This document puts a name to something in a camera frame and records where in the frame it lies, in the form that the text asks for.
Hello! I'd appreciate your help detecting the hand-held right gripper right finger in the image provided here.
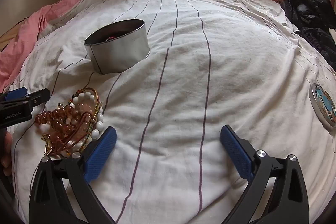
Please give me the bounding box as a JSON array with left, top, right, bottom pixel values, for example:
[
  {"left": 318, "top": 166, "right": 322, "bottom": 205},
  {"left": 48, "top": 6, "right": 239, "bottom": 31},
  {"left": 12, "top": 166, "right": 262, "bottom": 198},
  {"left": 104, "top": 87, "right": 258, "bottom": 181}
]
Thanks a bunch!
[{"left": 220, "top": 124, "right": 310, "bottom": 224}]

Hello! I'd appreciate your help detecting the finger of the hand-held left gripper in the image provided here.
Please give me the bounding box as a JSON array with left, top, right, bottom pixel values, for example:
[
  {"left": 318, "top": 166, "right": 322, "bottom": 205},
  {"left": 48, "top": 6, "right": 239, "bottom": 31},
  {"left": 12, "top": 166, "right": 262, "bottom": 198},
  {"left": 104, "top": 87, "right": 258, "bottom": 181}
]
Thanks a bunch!
[
  {"left": 0, "top": 88, "right": 51, "bottom": 113},
  {"left": 0, "top": 87, "right": 28, "bottom": 103}
]

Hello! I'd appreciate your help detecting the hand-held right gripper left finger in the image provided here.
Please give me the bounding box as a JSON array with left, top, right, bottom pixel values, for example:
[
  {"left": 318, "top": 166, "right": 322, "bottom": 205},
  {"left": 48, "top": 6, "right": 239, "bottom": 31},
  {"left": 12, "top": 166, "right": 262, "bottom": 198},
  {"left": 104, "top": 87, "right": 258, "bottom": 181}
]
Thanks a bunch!
[{"left": 28, "top": 126, "right": 117, "bottom": 224}]

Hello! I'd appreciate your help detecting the amber bead bracelet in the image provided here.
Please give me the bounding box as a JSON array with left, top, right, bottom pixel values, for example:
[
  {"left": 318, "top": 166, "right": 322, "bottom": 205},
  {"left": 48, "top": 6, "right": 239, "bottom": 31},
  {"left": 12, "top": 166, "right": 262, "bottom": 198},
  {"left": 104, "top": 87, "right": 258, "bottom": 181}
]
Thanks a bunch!
[{"left": 35, "top": 105, "right": 79, "bottom": 143}]

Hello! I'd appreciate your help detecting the white bead bracelet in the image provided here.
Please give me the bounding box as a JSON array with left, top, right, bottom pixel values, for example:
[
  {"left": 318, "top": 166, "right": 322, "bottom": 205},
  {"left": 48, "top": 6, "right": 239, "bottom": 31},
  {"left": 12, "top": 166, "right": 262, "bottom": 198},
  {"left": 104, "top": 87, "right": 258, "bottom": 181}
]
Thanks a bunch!
[{"left": 69, "top": 91, "right": 105, "bottom": 159}]

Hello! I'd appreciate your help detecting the brown cord bracelet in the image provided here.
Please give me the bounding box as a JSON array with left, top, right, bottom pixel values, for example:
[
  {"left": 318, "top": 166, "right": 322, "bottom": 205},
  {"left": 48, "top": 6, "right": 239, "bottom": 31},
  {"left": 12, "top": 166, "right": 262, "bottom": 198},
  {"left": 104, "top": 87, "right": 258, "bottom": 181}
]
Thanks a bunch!
[{"left": 52, "top": 112, "right": 93, "bottom": 157}]

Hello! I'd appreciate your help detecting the gold pendant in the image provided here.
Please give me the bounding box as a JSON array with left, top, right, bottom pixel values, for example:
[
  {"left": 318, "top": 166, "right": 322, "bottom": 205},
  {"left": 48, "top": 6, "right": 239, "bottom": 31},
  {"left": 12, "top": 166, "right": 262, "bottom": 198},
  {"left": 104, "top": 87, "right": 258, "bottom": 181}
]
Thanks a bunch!
[{"left": 41, "top": 133, "right": 53, "bottom": 157}]

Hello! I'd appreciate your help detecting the pink bead bracelet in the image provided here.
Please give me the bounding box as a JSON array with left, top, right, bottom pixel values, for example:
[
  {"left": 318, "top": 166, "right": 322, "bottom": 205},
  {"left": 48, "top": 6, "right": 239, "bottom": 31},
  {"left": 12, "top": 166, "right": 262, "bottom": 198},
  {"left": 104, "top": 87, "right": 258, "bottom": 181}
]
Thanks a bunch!
[{"left": 71, "top": 100, "right": 93, "bottom": 125}]

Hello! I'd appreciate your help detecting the gold braided bracelet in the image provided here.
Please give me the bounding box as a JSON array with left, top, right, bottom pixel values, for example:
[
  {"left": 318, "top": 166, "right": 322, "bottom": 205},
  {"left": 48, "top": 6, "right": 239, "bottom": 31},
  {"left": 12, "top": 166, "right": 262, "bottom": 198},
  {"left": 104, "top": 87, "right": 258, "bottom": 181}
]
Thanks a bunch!
[{"left": 69, "top": 87, "right": 103, "bottom": 152}]

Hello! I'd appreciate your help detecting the round metal tin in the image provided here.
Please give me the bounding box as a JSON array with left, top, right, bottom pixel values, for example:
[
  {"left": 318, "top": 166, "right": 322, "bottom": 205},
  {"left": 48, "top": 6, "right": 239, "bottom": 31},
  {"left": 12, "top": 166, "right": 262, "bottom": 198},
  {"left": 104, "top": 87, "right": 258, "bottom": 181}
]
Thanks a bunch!
[{"left": 84, "top": 19, "right": 151, "bottom": 75}]

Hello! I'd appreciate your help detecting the person's left hand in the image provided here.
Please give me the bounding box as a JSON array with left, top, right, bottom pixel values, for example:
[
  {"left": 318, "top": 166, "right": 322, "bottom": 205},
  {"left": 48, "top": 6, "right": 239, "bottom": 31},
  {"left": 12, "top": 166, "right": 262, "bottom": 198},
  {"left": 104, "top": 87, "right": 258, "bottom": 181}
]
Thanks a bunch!
[{"left": 0, "top": 132, "right": 13, "bottom": 177}]

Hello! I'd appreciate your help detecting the pink blanket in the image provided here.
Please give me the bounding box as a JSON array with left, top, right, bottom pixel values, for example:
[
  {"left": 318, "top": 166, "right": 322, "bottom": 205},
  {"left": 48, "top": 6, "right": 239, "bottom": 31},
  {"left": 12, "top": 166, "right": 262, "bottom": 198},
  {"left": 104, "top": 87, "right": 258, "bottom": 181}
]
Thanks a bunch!
[{"left": 0, "top": 0, "right": 97, "bottom": 85}]

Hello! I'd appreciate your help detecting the white striped bed sheet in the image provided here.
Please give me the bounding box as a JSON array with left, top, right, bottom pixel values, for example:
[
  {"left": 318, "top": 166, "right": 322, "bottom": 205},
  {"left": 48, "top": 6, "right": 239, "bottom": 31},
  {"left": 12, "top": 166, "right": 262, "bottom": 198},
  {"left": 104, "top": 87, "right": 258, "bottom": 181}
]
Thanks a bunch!
[{"left": 5, "top": 0, "right": 336, "bottom": 224}]

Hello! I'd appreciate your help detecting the round printed tin lid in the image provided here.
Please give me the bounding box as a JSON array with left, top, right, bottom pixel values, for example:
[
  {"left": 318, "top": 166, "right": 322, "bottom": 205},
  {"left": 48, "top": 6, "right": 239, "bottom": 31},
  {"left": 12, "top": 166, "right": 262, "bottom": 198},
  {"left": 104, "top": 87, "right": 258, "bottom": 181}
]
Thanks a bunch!
[{"left": 309, "top": 83, "right": 336, "bottom": 127}]

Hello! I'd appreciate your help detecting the dark knitted garment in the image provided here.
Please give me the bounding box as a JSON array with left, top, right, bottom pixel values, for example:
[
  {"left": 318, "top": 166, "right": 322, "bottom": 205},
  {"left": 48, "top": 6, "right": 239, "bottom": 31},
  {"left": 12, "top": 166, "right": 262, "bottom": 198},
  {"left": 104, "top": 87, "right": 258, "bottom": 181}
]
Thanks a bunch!
[{"left": 294, "top": 27, "right": 336, "bottom": 69}]

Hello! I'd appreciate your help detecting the black clothing pile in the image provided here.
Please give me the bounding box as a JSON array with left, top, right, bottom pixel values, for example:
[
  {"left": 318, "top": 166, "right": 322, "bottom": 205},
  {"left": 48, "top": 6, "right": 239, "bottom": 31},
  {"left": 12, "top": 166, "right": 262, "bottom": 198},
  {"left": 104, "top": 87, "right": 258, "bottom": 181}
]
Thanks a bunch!
[{"left": 282, "top": 0, "right": 336, "bottom": 30}]

